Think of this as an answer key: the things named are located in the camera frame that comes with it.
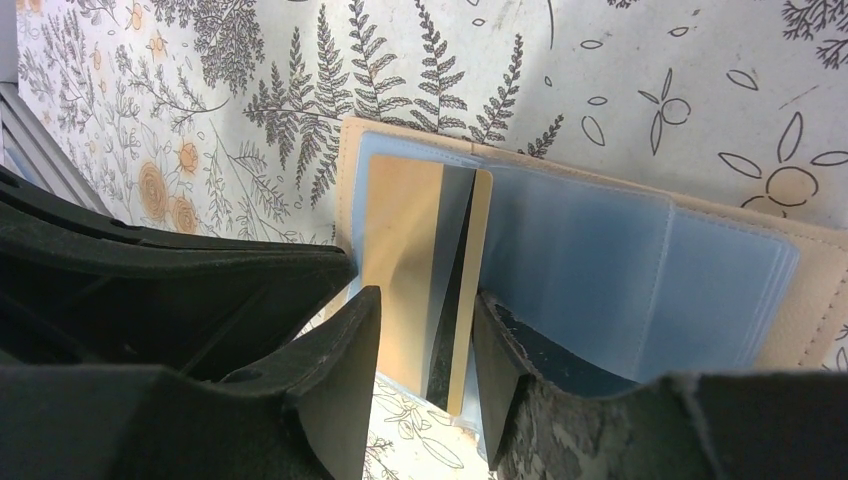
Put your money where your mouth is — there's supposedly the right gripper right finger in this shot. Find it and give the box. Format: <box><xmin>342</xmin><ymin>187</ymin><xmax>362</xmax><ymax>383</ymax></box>
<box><xmin>472</xmin><ymin>292</ymin><xmax>847</xmax><ymax>479</ymax></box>

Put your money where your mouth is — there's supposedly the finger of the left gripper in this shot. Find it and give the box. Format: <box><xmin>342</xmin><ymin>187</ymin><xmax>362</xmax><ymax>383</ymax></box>
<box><xmin>1</xmin><ymin>170</ymin><xmax>355</xmax><ymax>381</ymax></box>

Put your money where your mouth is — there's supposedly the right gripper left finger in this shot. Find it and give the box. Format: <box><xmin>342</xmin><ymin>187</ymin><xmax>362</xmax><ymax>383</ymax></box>
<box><xmin>1</xmin><ymin>286</ymin><xmax>381</xmax><ymax>479</ymax></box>

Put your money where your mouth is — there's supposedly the beige card holder wallet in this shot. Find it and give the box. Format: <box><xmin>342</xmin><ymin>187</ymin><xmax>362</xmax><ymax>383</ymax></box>
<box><xmin>324</xmin><ymin>117</ymin><xmax>848</xmax><ymax>432</ymax></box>

